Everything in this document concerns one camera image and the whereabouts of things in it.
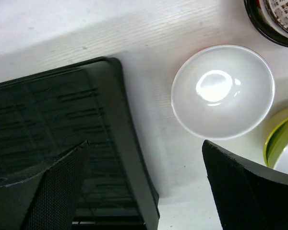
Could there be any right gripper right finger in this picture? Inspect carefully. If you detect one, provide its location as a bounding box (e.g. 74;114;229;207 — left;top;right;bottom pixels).
202;140;288;230

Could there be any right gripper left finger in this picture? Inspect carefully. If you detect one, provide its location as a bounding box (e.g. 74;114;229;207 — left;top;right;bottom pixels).
0;141;90;230

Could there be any lime green bowl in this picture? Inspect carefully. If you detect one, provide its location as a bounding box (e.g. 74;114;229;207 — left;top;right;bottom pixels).
267;121;288;174
263;107;288;168

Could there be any red bowl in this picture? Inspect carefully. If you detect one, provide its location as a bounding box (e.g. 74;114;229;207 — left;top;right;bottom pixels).
171;45;276;140

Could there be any pink flower bowl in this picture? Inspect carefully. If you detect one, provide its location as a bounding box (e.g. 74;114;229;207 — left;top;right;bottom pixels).
244;0;288;47

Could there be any brown patterned bowl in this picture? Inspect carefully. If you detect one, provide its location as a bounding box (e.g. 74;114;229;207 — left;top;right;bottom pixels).
264;0;288;34

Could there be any black drip tray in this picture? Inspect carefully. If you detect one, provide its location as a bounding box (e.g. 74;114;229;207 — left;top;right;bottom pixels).
0;57;160;230

